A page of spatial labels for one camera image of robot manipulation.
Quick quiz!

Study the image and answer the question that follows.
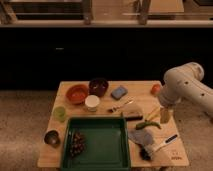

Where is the yellow banana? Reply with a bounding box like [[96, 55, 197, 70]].
[[145, 107, 160, 121]]

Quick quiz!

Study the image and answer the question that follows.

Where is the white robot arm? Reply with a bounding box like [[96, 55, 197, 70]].
[[157, 62, 213, 120]]

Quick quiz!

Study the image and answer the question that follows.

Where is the green plastic tray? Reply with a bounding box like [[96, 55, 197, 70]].
[[60, 117, 131, 171]]

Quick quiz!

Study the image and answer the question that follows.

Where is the wooden table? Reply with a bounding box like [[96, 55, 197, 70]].
[[37, 81, 189, 168]]

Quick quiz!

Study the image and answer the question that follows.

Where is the orange fruit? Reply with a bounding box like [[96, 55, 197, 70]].
[[150, 84, 161, 96]]

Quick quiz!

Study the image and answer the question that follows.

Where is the grey cloth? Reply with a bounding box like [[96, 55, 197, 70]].
[[128, 130, 154, 146]]

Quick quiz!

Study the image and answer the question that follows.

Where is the wooden block brush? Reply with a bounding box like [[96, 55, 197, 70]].
[[121, 104, 143, 121]]

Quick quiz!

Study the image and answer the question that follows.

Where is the blue sponge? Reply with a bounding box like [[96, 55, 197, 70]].
[[111, 86, 128, 100]]

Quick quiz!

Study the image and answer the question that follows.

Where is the dark maroon bowl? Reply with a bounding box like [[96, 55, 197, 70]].
[[89, 78, 109, 97]]

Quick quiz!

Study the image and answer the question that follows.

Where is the white cup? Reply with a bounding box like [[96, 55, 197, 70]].
[[85, 95, 100, 112]]

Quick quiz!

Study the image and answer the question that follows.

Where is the orange bowl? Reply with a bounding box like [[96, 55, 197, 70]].
[[66, 84, 89, 105]]

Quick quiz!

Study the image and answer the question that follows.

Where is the dark grape bunch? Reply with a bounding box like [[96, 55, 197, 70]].
[[70, 132, 85, 158]]

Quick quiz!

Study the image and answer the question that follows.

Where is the green cup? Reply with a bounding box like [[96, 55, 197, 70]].
[[53, 106, 66, 122]]

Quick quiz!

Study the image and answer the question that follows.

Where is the metal cup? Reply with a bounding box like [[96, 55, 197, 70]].
[[44, 130, 60, 147]]

